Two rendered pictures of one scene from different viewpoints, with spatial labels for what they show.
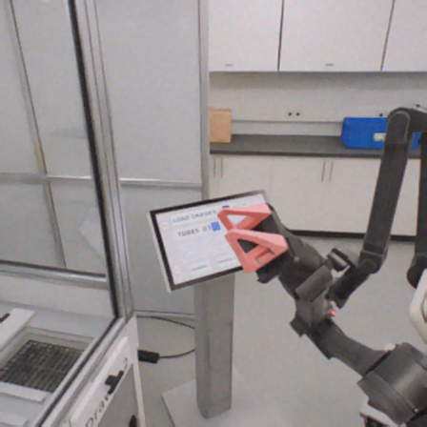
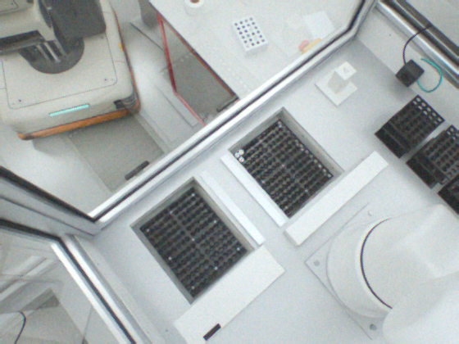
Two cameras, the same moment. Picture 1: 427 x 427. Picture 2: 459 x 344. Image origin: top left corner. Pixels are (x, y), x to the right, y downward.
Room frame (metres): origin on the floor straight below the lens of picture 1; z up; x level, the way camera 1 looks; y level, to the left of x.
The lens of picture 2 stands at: (0.84, 0.62, 1.85)
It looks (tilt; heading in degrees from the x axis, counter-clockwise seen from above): 73 degrees down; 208
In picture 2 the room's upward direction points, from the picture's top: 8 degrees clockwise
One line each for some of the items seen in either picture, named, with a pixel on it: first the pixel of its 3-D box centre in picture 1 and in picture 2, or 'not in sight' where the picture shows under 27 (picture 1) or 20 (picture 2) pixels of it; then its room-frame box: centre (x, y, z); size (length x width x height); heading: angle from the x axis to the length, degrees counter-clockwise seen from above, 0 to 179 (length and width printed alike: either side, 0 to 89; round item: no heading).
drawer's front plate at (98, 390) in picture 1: (105, 387); not in sight; (0.74, 0.31, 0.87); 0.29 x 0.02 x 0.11; 167
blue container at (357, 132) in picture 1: (377, 132); not in sight; (3.48, -1.55, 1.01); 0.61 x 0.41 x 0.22; 84
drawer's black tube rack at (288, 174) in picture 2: not in sight; (281, 169); (0.47, 0.58, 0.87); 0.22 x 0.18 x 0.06; 77
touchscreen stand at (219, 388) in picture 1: (219, 342); not in sight; (1.28, -0.02, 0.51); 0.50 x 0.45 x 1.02; 27
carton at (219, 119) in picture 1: (211, 125); not in sight; (3.73, 0.04, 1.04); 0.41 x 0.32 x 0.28; 84
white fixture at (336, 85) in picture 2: not in sight; (341, 77); (0.21, 0.57, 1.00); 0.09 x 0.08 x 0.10; 77
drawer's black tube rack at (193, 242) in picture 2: not in sight; (193, 241); (0.78, 0.50, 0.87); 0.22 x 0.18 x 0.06; 77
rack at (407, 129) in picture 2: not in sight; (408, 127); (0.22, 0.79, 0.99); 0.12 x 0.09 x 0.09; 167
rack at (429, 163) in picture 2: not in sight; (441, 157); (0.24, 0.90, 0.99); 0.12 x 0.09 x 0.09; 167
